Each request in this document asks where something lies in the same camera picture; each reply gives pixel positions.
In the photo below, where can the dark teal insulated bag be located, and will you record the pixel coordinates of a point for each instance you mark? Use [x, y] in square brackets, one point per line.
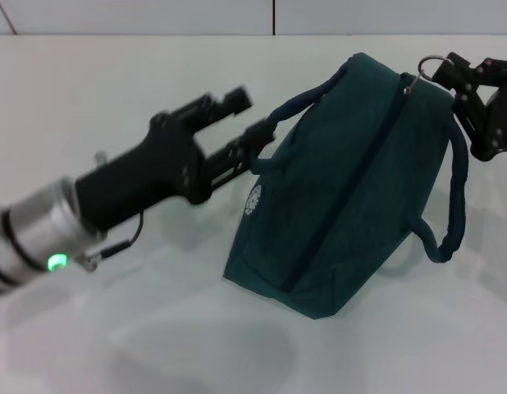
[339, 197]

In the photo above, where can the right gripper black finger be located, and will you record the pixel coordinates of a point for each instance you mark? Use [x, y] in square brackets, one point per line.
[475, 123]
[454, 71]

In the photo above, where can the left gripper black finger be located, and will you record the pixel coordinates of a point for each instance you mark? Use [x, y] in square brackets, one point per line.
[237, 152]
[212, 106]

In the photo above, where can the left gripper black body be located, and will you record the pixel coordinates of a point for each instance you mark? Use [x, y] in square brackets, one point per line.
[147, 176]

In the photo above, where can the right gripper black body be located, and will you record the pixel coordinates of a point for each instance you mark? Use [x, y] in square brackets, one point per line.
[503, 123]

